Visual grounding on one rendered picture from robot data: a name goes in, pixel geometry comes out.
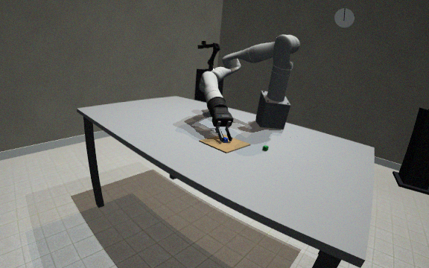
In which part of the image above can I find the tan flat mat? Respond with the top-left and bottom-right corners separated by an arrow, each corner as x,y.
199,136 -> 250,153

